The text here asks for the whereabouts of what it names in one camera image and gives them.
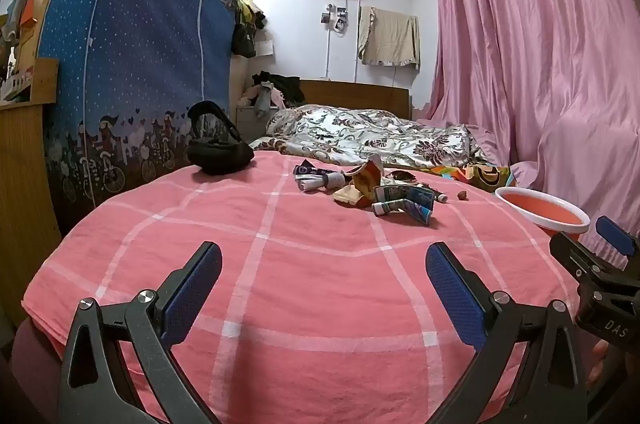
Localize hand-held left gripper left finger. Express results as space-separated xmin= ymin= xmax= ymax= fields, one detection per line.
xmin=57 ymin=241 xmax=223 ymax=424

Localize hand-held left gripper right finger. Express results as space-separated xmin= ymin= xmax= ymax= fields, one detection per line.
xmin=425 ymin=241 xmax=588 ymax=424

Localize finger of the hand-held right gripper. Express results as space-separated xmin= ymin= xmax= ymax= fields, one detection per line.
xmin=595 ymin=215 xmax=640 ymax=260
xmin=549 ymin=233 xmax=608 ymax=279

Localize orange basin with white rim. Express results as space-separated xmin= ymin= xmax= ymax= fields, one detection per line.
xmin=494 ymin=187 xmax=593 ymax=241

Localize blue white tube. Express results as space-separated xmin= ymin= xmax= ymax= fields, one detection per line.
xmin=372 ymin=198 xmax=416 ymax=218

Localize dark blue wrapper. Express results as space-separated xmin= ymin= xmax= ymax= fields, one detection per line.
xmin=292 ymin=158 xmax=331 ymax=177

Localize person's right hand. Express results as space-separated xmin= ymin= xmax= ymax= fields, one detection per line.
xmin=590 ymin=338 xmax=610 ymax=397

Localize colourful cartoon blanket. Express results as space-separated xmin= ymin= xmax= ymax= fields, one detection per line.
xmin=430 ymin=161 xmax=518 ymax=192

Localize grey nightstand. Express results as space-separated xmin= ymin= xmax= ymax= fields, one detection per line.
xmin=235 ymin=104 xmax=281 ymax=140

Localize person's leg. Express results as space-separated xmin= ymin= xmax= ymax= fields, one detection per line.
xmin=10 ymin=319 xmax=66 ymax=424

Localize floral quilt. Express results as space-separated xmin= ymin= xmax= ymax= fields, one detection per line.
xmin=248 ymin=104 xmax=496 ymax=170

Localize wooden desk shelf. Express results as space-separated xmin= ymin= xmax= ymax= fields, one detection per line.
xmin=0 ymin=57 xmax=63 ymax=355

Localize pink curtain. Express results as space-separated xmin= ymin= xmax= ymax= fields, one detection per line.
xmin=415 ymin=0 xmax=640 ymax=265

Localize wooden headboard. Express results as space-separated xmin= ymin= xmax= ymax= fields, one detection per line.
xmin=297 ymin=79 xmax=412 ymax=121

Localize pile of clothes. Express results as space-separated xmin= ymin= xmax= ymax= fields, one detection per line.
xmin=239 ymin=72 xmax=306 ymax=120

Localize blue dotted fabric wardrobe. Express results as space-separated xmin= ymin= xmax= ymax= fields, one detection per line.
xmin=37 ymin=0 xmax=238 ymax=225

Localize black hanging bag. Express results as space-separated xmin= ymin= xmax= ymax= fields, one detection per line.
xmin=231 ymin=22 xmax=257 ymax=59

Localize beige hanging cloth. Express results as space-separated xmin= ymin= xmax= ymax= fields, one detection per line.
xmin=357 ymin=6 xmax=422 ymax=70

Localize hanging clothes bundle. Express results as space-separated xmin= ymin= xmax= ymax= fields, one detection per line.
xmin=235 ymin=0 xmax=268 ymax=30

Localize orange box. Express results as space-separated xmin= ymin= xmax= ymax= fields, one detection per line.
xmin=20 ymin=0 xmax=41 ymax=28

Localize black pouch with strap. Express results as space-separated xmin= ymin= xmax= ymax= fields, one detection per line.
xmin=186 ymin=101 xmax=256 ymax=176

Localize photos on wall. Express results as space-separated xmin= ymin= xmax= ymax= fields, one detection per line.
xmin=320 ymin=4 xmax=349 ymax=32

